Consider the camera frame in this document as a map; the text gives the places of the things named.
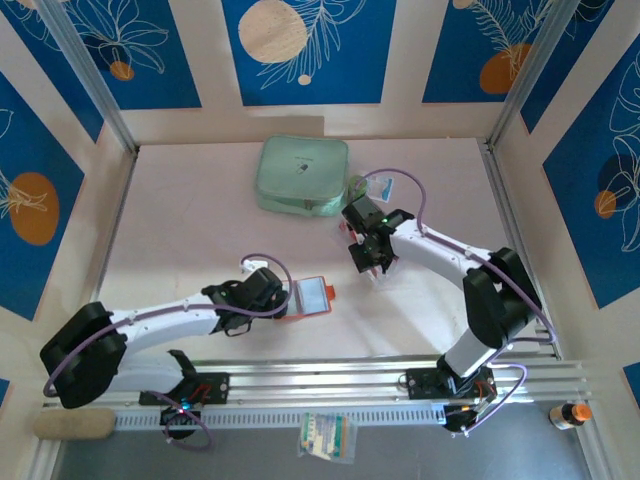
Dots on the orange card holder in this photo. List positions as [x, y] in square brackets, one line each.
[312, 297]

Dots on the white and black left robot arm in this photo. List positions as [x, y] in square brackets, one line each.
[160, 327]

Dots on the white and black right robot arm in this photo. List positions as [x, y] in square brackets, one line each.
[430, 250]

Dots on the clear plastic sleeve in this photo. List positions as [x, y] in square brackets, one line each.
[385, 280]

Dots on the clear packet with blue print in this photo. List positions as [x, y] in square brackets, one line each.
[384, 186]

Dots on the green cylindrical container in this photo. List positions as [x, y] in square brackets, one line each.
[356, 186]

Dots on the mint green zip pouch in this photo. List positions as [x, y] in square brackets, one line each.
[300, 175]

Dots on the small black connector board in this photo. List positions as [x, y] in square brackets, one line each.
[462, 417]
[180, 414]

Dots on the plastic bag with green print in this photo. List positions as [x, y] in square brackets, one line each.
[327, 437]

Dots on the beige foam roll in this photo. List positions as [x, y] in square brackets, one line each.
[75, 424]

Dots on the brown bottle with orange cap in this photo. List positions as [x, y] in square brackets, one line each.
[570, 416]

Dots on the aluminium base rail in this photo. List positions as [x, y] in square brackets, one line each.
[325, 380]

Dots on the aluminium table side rail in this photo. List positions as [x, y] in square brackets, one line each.
[505, 210]
[117, 210]

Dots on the aluminium frame post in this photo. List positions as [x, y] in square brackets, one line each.
[525, 75]
[90, 75]

